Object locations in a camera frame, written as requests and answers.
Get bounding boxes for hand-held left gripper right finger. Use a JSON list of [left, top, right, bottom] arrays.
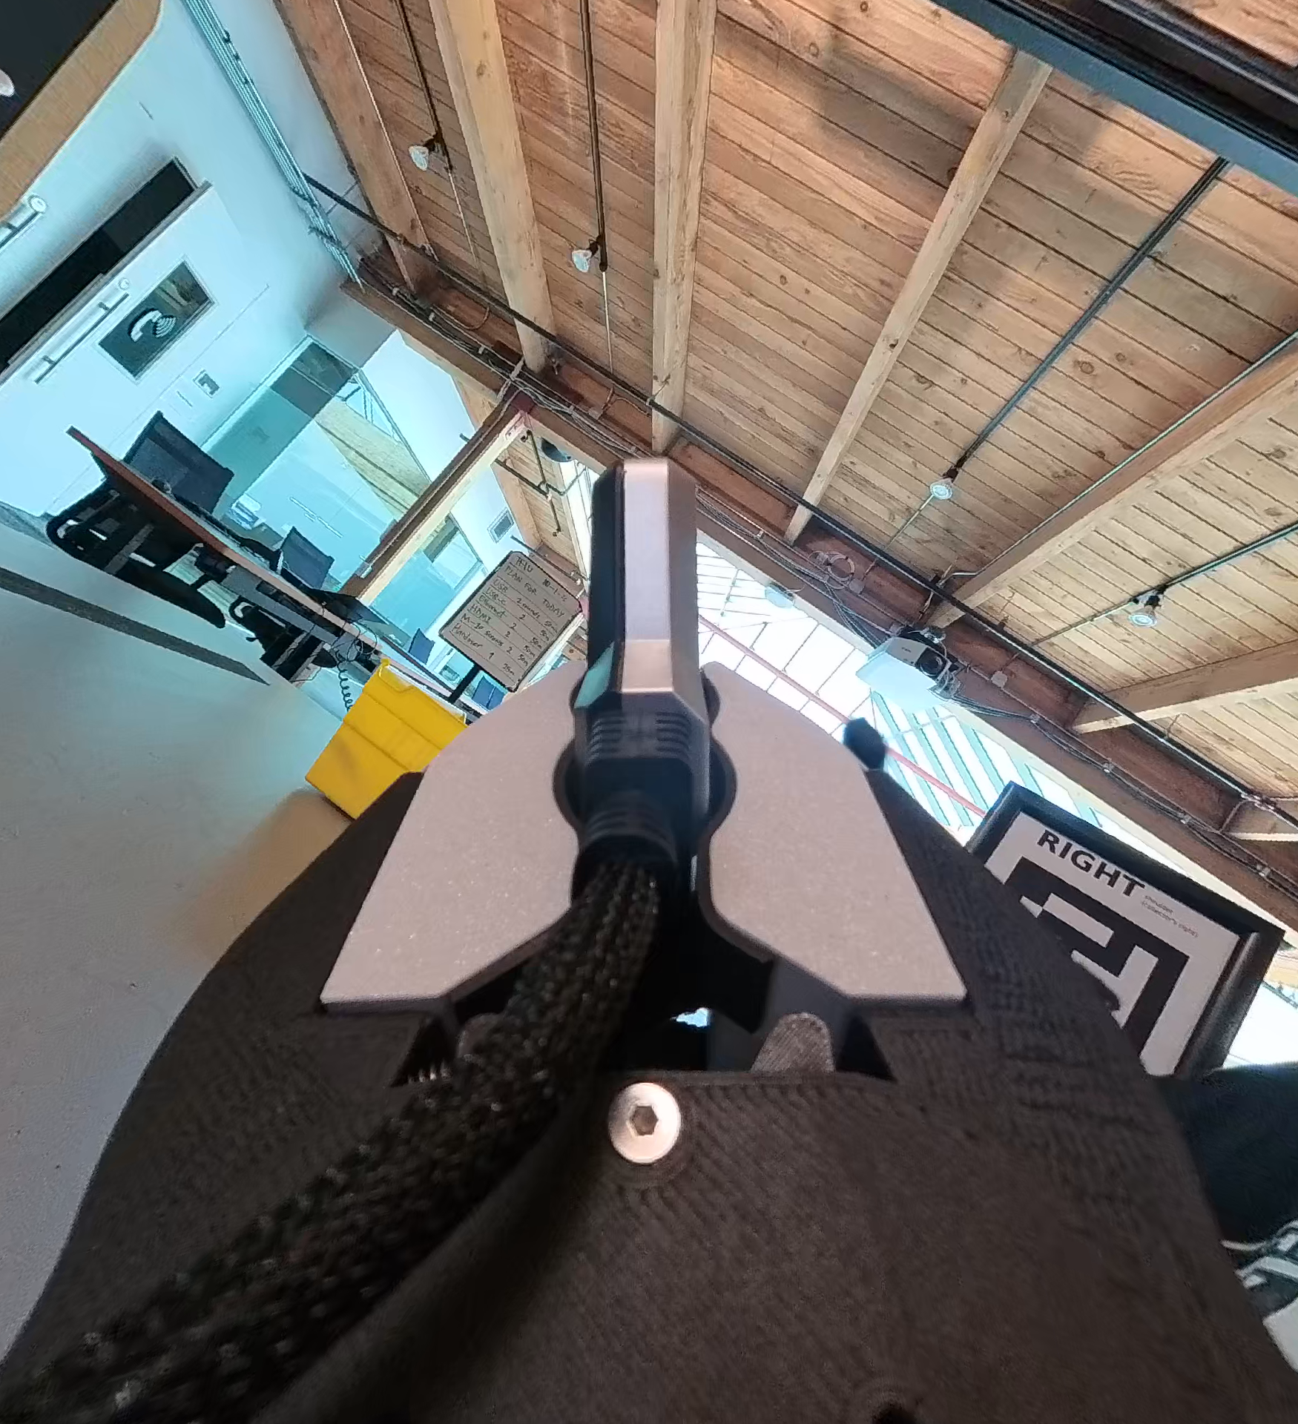
[[694, 663, 969, 1019]]

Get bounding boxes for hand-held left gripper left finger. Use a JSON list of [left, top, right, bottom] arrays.
[[319, 664, 597, 1016]]

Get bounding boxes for thick black braided cable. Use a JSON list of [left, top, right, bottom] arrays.
[[0, 851, 667, 1424]]

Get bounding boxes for silver adapter hub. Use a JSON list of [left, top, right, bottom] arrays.
[[568, 456, 715, 859]]

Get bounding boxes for yellow box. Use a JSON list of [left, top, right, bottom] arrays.
[[307, 658, 470, 821]]

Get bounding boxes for white ceiling projector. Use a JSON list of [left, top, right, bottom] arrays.
[[854, 628, 962, 697]]

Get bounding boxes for handwritten cardboard sign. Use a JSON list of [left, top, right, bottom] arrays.
[[440, 550, 586, 691]]

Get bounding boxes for black office chair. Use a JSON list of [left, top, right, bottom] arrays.
[[277, 527, 337, 591], [46, 411, 236, 630]]

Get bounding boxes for red-brown office desk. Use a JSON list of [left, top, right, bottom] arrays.
[[69, 428, 473, 691]]

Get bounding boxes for phone icon wall poster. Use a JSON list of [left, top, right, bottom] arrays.
[[97, 262, 214, 380]]

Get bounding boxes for long metal door handle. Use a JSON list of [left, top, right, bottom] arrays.
[[31, 283, 133, 384]]

